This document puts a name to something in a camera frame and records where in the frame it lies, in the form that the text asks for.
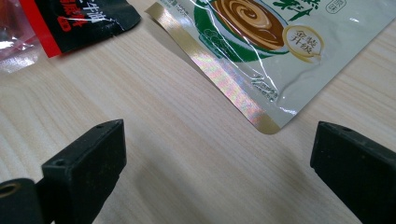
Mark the black red sauce packet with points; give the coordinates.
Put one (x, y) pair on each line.
(87, 25)

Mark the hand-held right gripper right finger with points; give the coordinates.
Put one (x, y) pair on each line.
(358, 168)

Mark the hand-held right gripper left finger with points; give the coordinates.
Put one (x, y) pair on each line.
(84, 168)

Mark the white green sauce packet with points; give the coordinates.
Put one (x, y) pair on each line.
(311, 77)

